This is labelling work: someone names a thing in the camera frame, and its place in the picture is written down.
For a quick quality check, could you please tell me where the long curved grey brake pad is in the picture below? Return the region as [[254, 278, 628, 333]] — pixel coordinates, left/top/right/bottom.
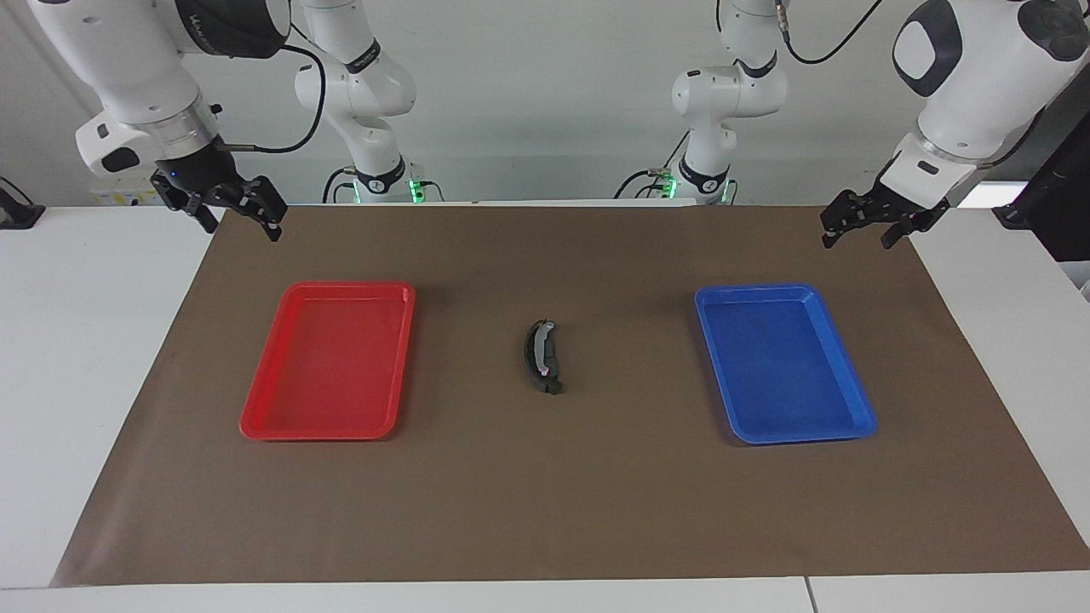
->
[[522, 319, 564, 396]]

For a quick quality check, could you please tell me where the white power strip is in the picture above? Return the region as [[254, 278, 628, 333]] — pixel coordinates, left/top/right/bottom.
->
[[89, 174, 164, 208]]

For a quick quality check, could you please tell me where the blue plastic tray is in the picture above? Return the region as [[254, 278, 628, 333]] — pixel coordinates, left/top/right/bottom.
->
[[694, 284, 878, 445]]

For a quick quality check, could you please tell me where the red plastic tray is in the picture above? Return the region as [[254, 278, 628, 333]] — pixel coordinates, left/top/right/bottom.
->
[[239, 281, 416, 441]]

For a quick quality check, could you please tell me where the black monitor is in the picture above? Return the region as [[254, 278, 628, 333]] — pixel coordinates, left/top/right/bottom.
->
[[992, 111, 1090, 263]]

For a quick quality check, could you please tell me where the brown table mat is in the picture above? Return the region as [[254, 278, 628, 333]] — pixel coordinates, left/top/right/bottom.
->
[[51, 204, 1090, 588]]

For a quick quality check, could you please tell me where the black right arm base cable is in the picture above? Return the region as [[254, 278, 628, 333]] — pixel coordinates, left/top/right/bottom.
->
[[321, 165, 360, 204]]

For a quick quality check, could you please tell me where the black arm base cable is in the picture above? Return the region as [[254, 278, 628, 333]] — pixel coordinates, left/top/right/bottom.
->
[[614, 130, 689, 202], [321, 165, 360, 204]]

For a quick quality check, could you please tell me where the black clamp mount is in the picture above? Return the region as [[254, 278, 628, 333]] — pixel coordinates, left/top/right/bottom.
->
[[0, 176, 46, 231]]

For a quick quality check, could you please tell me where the black left arm base cable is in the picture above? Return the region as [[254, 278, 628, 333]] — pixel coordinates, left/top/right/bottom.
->
[[614, 130, 689, 202]]

